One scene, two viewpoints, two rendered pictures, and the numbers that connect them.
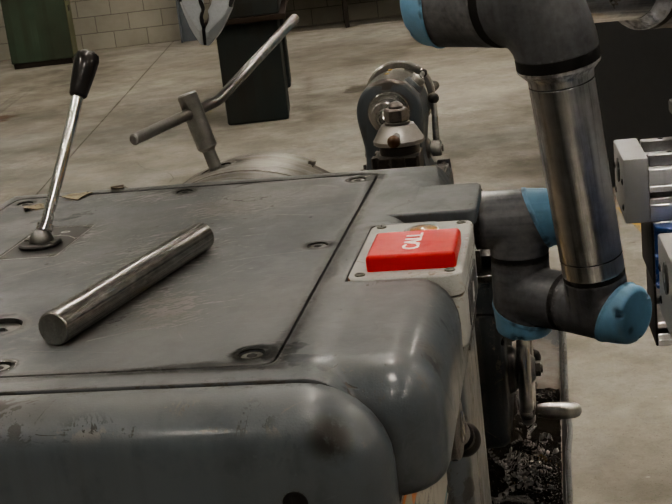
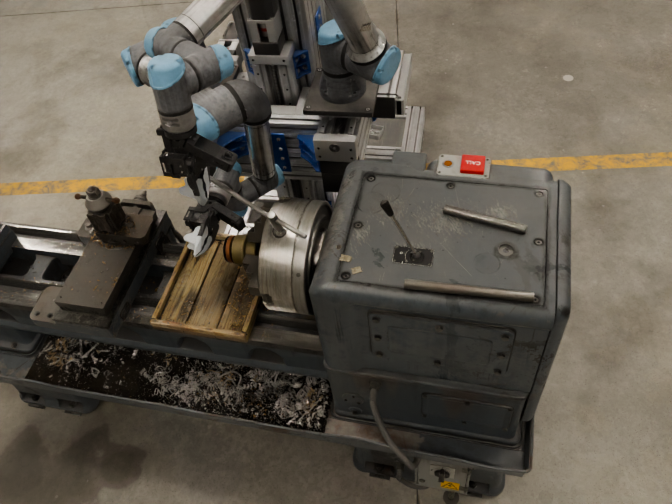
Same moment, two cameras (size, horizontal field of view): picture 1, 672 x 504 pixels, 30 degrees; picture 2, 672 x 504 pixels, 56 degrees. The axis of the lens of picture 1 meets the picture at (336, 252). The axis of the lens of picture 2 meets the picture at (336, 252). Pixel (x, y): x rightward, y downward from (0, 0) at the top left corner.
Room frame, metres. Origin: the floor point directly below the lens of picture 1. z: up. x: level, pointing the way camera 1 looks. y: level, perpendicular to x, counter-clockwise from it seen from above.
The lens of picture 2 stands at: (1.03, 1.14, 2.44)
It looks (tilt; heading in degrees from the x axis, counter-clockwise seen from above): 52 degrees down; 279
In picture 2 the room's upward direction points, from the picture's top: 9 degrees counter-clockwise
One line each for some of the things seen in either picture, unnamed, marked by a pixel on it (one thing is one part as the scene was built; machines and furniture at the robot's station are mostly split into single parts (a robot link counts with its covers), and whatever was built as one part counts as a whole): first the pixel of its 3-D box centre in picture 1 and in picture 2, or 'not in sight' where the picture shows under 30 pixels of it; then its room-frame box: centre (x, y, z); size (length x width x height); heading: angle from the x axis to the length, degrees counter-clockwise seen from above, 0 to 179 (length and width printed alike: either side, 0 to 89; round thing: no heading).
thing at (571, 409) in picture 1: (555, 410); not in sight; (1.80, -0.31, 0.69); 0.08 x 0.03 x 0.03; 79
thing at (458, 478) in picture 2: not in sight; (424, 459); (0.97, 0.41, 0.41); 0.34 x 0.17 x 0.82; 169
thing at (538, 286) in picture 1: (531, 295); (237, 197); (1.54, -0.24, 0.98); 0.11 x 0.08 x 0.11; 39
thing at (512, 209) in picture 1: (518, 220); (226, 178); (1.55, -0.24, 1.07); 0.11 x 0.08 x 0.09; 79
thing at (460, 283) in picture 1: (417, 282); (463, 172); (0.85, -0.06, 1.23); 0.13 x 0.08 x 0.05; 169
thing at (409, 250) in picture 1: (414, 254); (472, 165); (0.83, -0.05, 1.26); 0.06 x 0.06 x 0.02; 79
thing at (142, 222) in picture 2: not in sight; (122, 229); (1.88, -0.11, 0.99); 0.20 x 0.10 x 0.05; 169
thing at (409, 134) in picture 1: (398, 133); (96, 198); (1.91, -0.12, 1.13); 0.08 x 0.08 x 0.03
